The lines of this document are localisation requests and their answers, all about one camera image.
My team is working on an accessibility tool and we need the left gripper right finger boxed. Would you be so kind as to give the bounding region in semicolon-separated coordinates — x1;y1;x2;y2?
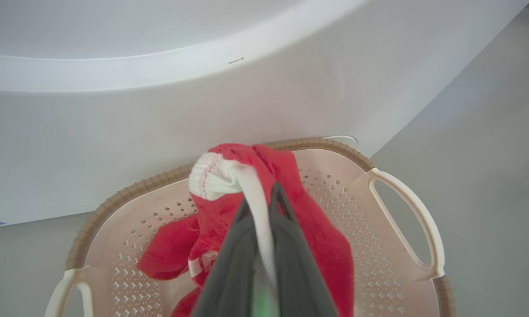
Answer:
267;183;339;317

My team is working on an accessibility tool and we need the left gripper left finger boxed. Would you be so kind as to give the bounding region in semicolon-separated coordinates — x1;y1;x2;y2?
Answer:
192;196;258;317

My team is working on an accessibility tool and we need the red and white shirt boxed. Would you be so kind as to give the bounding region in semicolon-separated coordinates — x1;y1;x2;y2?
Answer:
136;143;355;317

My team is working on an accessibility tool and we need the cream perforated laundry basket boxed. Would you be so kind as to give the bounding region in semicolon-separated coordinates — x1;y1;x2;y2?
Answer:
44;137;456;317

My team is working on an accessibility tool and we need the white front-load washing machine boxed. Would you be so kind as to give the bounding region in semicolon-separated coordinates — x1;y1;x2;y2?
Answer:
0;0;529;227

